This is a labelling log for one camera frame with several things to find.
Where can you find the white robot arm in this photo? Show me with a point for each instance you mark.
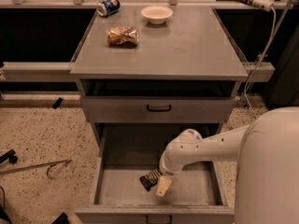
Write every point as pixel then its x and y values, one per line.
pixel 267 171

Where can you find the black drawer handle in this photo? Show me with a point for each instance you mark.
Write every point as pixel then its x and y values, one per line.
pixel 159 108

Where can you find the small black block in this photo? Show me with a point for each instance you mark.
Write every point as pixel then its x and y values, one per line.
pixel 57 103

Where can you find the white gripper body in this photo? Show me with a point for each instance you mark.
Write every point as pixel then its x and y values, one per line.
pixel 168 171

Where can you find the black clamp on floor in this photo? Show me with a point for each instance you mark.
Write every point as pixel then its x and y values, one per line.
pixel 9 156

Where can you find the black object bottom left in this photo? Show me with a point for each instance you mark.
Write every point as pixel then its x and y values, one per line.
pixel 61 219

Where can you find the blue pepsi can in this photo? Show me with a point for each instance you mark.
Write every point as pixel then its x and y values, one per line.
pixel 108 7

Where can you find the white bowl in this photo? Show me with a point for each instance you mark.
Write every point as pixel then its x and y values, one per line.
pixel 157 14

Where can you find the gold foil snack bag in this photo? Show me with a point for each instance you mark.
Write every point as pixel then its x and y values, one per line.
pixel 121 35

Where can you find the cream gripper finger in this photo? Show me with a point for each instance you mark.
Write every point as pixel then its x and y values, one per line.
pixel 164 183

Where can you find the metal rod on floor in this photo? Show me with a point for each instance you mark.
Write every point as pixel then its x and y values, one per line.
pixel 26 168

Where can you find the grey drawer cabinet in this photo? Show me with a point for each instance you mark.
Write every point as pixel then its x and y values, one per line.
pixel 189 56

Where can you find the open grey drawer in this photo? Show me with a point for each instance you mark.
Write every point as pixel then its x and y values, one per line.
pixel 129 151

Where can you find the closed grey drawer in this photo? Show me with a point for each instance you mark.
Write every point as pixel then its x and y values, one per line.
pixel 133 109

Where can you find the rxbar chocolate bar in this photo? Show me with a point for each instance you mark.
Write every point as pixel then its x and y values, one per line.
pixel 150 179

